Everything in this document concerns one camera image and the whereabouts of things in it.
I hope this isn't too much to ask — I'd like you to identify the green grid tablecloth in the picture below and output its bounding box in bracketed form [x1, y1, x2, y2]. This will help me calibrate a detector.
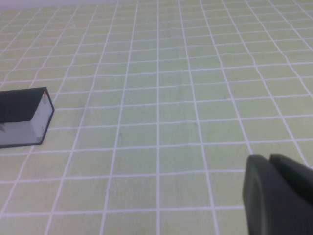
[0, 4, 313, 235]

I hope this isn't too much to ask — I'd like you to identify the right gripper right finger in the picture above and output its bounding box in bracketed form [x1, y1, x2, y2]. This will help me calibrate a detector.
[268, 153, 313, 206]

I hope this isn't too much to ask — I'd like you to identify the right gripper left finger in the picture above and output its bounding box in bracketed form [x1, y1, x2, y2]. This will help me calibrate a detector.
[242, 154, 313, 235]

